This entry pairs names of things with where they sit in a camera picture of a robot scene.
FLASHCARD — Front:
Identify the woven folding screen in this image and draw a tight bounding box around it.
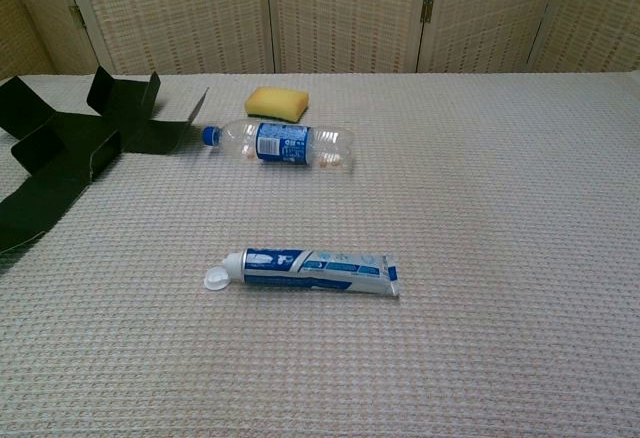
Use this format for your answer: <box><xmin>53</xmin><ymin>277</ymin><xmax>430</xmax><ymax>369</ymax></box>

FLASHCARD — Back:
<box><xmin>0</xmin><ymin>0</ymin><xmax>640</xmax><ymax>82</ymax></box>

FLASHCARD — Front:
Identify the clear plastic bottle blue label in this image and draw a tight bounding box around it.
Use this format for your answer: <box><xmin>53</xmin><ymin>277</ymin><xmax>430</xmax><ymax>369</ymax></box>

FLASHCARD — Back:
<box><xmin>201</xmin><ymin>118</ymin><xmax>357</xmax><ymax>169</ymax></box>

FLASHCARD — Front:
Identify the yellow sponge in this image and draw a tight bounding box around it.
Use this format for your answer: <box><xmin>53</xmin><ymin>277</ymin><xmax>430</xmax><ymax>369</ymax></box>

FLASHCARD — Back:
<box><xmin>243</xmin><ymin>85</ymin><xmax>310</xmax><ymax>125</ymax></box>

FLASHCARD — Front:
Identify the woven beige tablecloth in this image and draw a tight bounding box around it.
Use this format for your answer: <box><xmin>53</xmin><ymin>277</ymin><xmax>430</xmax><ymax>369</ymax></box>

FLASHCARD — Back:
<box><xmin>0</xmin><ymin>72</ymin><xmax>640</xmax><ymax>438</ymax></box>

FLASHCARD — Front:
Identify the blue white toothpaste tube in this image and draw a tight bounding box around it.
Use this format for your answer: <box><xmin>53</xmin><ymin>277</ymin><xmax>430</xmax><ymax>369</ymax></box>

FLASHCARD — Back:
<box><xmin>203</xmin><ymin>247</ymin><xmax>402</xmax><ymax>301</ymax></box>

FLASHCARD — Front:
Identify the unfolded black cardboard box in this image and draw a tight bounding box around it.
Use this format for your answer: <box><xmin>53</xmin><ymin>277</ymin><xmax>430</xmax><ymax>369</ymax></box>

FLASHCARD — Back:
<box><xmin>0</xmin><ymin>65</ymin><xmax>212</xmax><ymax>255</ymax></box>

